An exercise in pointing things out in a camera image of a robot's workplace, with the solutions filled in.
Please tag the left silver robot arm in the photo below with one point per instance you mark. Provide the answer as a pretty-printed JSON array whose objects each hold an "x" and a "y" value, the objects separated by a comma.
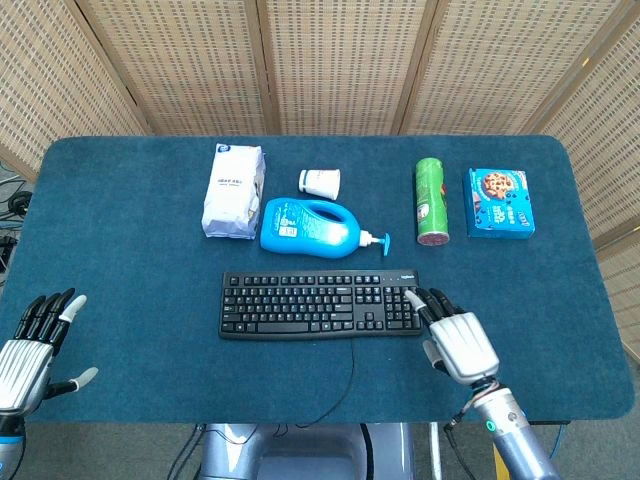
[{"x": 10, "y": 445}]

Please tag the woven bamboo folding screen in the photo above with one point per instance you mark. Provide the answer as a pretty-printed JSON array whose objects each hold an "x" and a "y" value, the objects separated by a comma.
[{"x": 340, "y": 65}]

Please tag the green chips can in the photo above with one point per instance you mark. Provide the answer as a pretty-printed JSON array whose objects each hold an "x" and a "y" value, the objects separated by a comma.
[{"x": 431, "y": 200}]

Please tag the blue cookie box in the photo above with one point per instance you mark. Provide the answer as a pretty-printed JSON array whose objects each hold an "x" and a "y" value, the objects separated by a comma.
[{"x": 500, "y": 202}]

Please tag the blue detergent pump bottle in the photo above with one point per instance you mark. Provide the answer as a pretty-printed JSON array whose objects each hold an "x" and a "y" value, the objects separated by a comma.
[{"x": 310, "y": 227}]

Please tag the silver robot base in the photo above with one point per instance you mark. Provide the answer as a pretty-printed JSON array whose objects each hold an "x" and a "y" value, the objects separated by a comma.
[{"x": 305, "y": 452}]

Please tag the blue table mat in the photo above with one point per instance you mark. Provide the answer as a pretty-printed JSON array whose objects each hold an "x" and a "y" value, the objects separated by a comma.
[{"x": 150, "y": 300}]

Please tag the white paper cup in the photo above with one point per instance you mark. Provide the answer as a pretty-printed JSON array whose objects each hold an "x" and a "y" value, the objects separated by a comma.
[{"x": 321, "y": 184}]

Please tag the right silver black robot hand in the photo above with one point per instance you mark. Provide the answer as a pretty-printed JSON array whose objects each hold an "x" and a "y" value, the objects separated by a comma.
[{"x": 462, "y": 342}]

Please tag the white paper package bag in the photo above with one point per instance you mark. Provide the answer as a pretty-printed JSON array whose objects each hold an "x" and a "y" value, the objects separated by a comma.
[{"x": 232, "y": 192}]

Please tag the black computer keyboard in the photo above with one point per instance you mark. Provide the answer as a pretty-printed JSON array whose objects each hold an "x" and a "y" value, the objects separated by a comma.
[{"x": 320, "y": 305}]

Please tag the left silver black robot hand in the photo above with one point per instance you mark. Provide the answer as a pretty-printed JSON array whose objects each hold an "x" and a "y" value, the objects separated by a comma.
[{"x": 22, "y": 367}]

